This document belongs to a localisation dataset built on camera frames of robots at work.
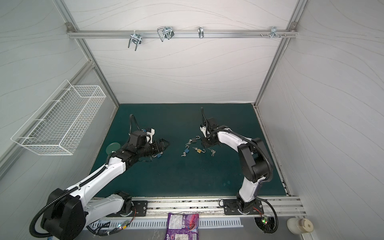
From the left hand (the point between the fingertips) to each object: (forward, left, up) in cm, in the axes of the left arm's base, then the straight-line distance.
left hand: (168, 143), depth 82 cm
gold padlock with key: (+3, -17, -14) cm, 23 cm away
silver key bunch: (+3, -26, -13) cm, 30 cm away
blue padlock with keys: (+2, -9, -13) cm, 16 cm away
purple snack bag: (-37, -10, -12) cm, 40 cm away
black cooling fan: (-34, -51, -17) cm, 63 cm away
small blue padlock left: (-2, +8, -13) cm, 15 cm away
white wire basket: (-3, +48, +17) cm, 51 cm away
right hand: (+9, -23, -10) cm, 27 cm away
